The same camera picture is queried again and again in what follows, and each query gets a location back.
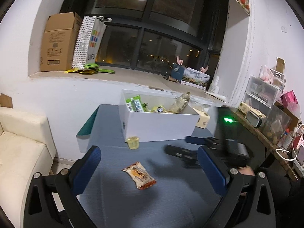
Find newspaper print snack bag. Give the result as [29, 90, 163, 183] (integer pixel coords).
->
[169, 92, 190, 114]

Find yellow round snack bag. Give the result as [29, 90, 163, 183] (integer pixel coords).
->
[151, 105, 167, 113]

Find small orange cracker packet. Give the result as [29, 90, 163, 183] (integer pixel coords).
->
[122, 162, 157, 190]

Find clear jelly cup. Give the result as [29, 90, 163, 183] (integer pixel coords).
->
[126, 136, 139, 150]

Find green seaweed snack packet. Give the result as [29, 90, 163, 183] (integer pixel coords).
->
[125, 95, 145, 112]

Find person's hand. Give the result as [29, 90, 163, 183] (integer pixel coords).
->
[238, 166, 255, 176]

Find beige tissue pack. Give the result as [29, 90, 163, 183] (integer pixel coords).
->
[194, 108, 210, 129]

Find cream radio speaker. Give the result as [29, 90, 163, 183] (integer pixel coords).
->
[238, 102, 266, 128]

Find clear plastic container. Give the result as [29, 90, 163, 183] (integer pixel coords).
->
[261, 105, 291, 145]

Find white open storage box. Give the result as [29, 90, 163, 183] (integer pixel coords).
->
[119, 89, 200, 142]

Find clear drawer organizer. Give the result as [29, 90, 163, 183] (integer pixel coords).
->
[242, 76, 279, 111]

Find white plastic bottle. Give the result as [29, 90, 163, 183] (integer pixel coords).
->
[208, 76, 219, 94]

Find white leather sofa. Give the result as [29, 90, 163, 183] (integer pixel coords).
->
[1, 107, 57, 227]

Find grey blue table mat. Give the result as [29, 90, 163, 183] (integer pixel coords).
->
[80, 104, 221, 227]

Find printed tissue box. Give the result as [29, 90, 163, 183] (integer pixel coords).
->
[171, 63, 210, 90]

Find pink gift box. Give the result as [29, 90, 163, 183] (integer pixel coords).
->
[280, 91, 298, 108]

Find small cardboard box on shelf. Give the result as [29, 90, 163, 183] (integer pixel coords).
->
[276, 57, 285, 74]

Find green yellow packets pile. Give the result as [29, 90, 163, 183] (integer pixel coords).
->
[65, 63, 115, 75]

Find white dotted shopping bag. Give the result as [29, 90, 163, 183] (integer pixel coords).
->
[72, 15, 112, 70]

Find brown cardboard box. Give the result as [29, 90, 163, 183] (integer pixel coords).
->
[40, 12, 82, 72]

